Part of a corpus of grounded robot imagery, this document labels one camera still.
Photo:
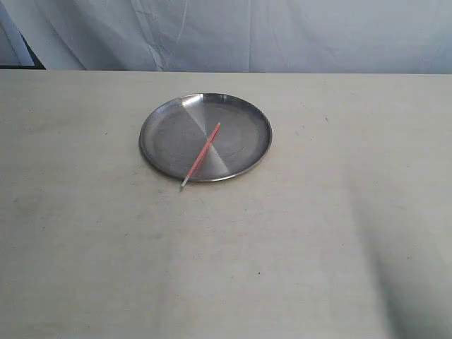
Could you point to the round stainless steel plate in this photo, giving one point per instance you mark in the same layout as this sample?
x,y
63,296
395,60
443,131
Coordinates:
x,y
173,135

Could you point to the white backdrop curtain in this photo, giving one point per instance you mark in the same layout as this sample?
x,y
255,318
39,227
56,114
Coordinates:
x,y
238,36

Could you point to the thin pink stick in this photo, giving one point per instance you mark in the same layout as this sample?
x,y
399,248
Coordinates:
x,y
201,155

